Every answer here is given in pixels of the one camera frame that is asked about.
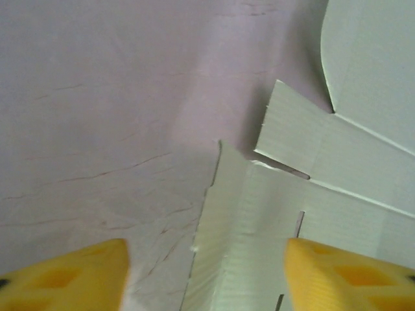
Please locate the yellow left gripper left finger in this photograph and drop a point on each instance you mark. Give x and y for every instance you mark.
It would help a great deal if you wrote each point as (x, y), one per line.
(65, 278)

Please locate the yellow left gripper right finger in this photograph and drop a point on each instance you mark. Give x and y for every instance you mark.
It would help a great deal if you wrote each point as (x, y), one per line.
(340, 278)

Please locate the light green paper box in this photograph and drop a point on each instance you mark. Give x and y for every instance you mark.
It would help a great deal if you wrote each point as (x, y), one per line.
(356, 155)

